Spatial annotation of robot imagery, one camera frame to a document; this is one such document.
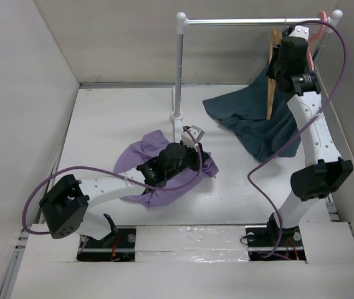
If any wooden clothes hanger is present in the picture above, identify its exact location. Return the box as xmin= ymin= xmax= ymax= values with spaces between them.
xmin=266 ymin=29 xmax=282 ymax=120

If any purple t shirt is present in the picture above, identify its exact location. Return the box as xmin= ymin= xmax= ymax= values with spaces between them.
xmin=114 ymin=130 xmax=219 ymax=208

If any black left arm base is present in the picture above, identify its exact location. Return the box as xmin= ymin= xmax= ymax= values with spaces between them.
xmin=77 ymin=214 xmax=136 ymax=262

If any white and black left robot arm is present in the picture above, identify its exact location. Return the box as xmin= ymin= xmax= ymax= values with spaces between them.
xmin=39 ymin=142 xmax=209 ymax=247

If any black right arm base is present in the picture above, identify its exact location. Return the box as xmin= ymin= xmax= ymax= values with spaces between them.
xmin=240 ymin=215 xmax=306 ymax=261

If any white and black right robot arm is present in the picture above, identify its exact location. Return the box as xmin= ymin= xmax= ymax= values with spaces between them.
xmin=265 ymin=36 xmax=353 ymax=245

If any pink plastic clothes hanger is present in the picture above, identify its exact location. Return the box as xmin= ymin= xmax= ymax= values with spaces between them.
xmin=307 ymin=11 xmax=328 ymax=71

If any dark teal t shirt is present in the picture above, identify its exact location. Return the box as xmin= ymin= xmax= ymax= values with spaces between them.
xmin=202 ymin=25 xmax=318 ymax=163

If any white and silver clothes rack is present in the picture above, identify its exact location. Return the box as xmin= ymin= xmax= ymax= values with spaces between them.
xmin=171 ymin=12 xmax=332 ymax=125

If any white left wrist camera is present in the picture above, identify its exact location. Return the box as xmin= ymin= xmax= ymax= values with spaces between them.
xmin=181 ymin=125 xmax=204 ymax=149

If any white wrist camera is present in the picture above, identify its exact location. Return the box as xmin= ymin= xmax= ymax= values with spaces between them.
xmin=286 ymin=26 xmax=310 ymax=41
xmin=181 ymin=125 xmax=204 ymax=149

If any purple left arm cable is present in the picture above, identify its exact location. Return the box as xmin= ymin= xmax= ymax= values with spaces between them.
xmin=22 ymin=126 xmax=204 ymax=259

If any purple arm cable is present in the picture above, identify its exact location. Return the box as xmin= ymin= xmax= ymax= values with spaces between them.
xmin=247 ymin=19 xmax=348 ymax=259
xmin=22 ymin=126 xmax=204 ymax=259

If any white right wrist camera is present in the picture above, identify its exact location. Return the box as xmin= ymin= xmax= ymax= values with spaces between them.
xmin=286 ymin=26 xmax=310 ymax=41

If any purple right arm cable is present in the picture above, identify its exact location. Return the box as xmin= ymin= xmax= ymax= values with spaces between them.
xmin=247 ymin=19 xmax=348 ymax=259

